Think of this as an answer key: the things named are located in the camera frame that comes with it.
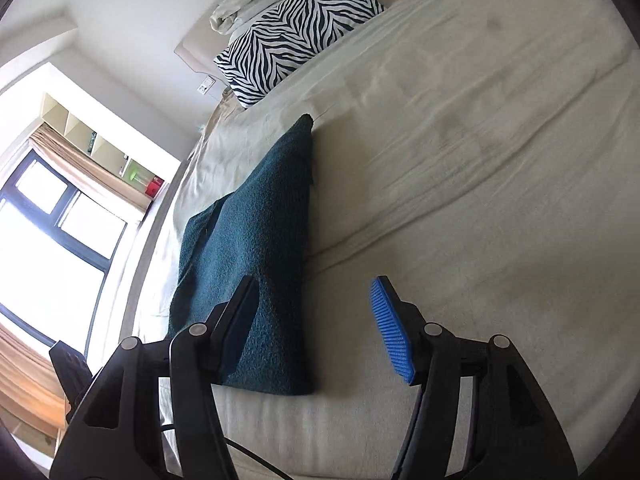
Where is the beige padded headboard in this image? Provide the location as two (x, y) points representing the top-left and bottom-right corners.
(174, 7), (238, 88)

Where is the grey window ledge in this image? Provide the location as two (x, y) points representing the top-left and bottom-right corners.
(82, 160), (187, 358)

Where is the bed with beige sheet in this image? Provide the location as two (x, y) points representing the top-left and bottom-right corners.
(120, 0), (640, 480)

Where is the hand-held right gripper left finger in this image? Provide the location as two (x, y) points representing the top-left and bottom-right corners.
(47, 275), (261, 480)

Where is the dark green sweater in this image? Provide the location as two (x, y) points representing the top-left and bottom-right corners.
(167, 114), (317, 397)

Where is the tan curtain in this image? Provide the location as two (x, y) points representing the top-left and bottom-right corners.
(27, 124), (153, 221)
(0, 320), (68, 438)

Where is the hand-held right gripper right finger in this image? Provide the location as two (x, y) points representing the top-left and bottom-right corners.
(370, 276), (578, 480)

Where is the zebra print pillow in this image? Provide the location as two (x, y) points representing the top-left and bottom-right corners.
(213, 0), (387, 110)

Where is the window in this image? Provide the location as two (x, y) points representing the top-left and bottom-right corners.
(0, 155), (128, 348)

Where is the thin black cable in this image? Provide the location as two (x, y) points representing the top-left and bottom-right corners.
(159, 422), (296, 480)

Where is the white wall shelf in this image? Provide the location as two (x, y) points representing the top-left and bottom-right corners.
(40, 92), (167, 201)

